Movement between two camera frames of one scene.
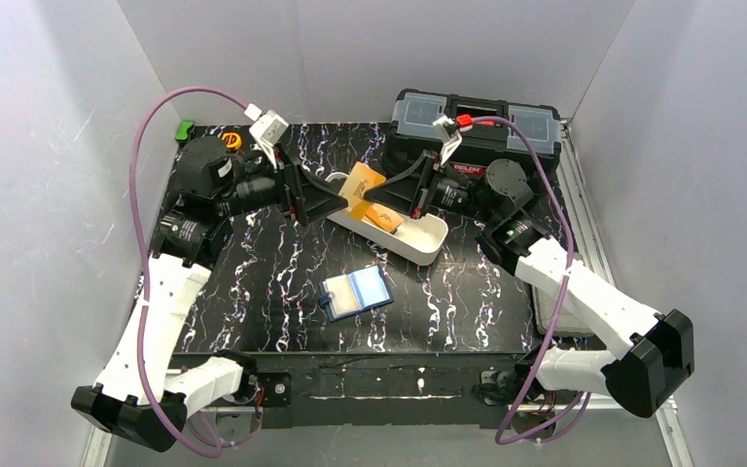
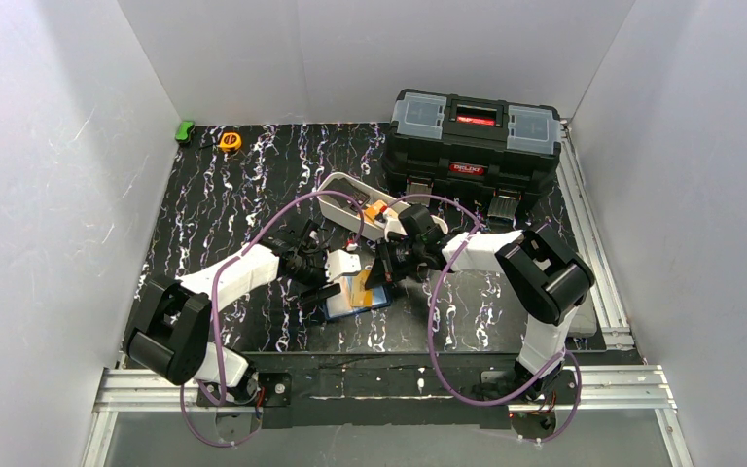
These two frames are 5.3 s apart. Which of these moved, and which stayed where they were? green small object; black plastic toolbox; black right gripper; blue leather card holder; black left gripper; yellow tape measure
Moved: black right gripper; black left gripper
Stayed: yellow tape measure; green small object; black plastic toolbox; blue leather card holder
